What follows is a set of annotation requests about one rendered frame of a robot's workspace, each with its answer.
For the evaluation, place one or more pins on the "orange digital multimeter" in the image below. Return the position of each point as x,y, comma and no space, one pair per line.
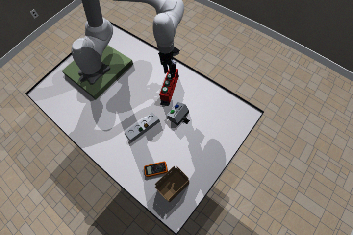
155,169

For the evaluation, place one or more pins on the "white key panel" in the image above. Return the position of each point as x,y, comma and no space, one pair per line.
178,114

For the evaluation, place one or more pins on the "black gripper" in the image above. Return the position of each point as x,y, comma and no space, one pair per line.
167,60

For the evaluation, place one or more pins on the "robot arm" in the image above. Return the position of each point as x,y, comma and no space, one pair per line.
87,51

